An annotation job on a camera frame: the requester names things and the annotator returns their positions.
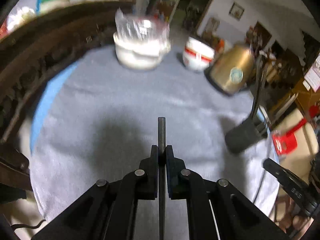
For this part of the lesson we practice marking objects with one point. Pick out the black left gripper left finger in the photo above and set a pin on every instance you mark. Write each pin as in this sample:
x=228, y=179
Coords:
x=107, y=210

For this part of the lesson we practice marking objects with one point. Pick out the white plastic basin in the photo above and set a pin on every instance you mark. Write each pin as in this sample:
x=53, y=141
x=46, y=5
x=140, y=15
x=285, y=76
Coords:
x=140, y=55

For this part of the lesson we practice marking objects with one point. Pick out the dark carved wooden chair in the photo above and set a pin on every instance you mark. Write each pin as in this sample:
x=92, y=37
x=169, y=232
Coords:
x=36, y=52

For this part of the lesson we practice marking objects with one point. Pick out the grey table cloth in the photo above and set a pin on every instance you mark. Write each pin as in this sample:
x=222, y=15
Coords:
x=98, y=120

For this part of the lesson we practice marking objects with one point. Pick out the dark grey utensil holder cup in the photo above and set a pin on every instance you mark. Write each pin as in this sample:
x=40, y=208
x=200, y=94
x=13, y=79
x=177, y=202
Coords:
x=245, y=135

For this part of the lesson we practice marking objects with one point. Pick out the dark wooden chopstick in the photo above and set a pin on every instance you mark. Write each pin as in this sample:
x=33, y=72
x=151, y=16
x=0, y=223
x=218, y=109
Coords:
x=260, y=75

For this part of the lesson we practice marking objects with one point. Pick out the gold electric kettle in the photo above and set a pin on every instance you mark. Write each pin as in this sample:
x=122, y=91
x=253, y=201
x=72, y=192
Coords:
x=231, y=70

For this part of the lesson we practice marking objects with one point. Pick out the red plastic stool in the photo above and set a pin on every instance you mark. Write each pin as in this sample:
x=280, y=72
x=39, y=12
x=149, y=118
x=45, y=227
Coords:
x=286, y=142

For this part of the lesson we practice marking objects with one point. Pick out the white red ceramic bowl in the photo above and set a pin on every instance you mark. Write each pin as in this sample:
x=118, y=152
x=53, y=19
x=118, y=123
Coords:
x=197, y=56

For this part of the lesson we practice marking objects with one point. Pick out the clear plastic bag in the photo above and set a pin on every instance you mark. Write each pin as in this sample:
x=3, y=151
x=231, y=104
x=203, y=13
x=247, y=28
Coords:
x=141, y=28

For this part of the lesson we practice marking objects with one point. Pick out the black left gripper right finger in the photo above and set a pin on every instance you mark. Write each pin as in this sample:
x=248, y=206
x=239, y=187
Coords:
x=216, y=209

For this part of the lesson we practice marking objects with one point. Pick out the framed wall picture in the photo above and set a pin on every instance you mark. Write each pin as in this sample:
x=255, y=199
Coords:
x=236, y=11

